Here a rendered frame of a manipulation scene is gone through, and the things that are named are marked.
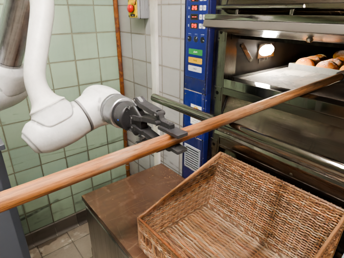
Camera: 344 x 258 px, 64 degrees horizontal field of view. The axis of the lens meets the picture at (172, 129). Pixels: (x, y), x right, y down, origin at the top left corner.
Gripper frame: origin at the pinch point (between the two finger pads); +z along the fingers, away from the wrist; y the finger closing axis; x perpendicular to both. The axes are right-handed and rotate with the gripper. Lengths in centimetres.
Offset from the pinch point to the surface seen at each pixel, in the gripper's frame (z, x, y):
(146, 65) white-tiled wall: -94, -58, 4
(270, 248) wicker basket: 5, -46, 60
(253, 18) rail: -12, -43, -24
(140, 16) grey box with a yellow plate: -89, -52, -23
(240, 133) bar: 4.0, -19.5, 3.0
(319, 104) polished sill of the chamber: 8, -57, 2
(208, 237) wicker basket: -14, -32, 60
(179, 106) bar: -20.5, -20.1, 2.3
